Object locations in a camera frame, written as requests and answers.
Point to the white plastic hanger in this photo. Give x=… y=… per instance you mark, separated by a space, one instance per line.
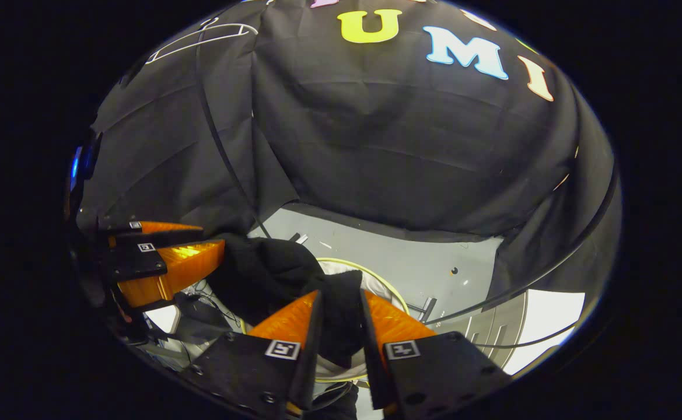
x=224 y=32

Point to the beige laundry hamper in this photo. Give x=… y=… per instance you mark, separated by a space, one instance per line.
x=346 y=272

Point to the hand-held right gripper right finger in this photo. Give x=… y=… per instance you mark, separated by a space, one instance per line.
x=373 y=367

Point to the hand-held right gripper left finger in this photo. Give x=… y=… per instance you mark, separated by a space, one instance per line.
x=311 y=361

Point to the grey ribbed metal panel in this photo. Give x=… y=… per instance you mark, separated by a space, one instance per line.
x=495 y=326

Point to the black jacket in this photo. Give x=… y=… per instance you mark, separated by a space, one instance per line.
x=270 y=274

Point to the black metal clothes rack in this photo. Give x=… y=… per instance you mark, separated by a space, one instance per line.
x=219 y=146

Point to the black backdrop cloth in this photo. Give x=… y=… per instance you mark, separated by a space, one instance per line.
x=405 y=146

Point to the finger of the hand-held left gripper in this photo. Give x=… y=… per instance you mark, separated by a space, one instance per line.
x=160 y=236
x=142 y=265

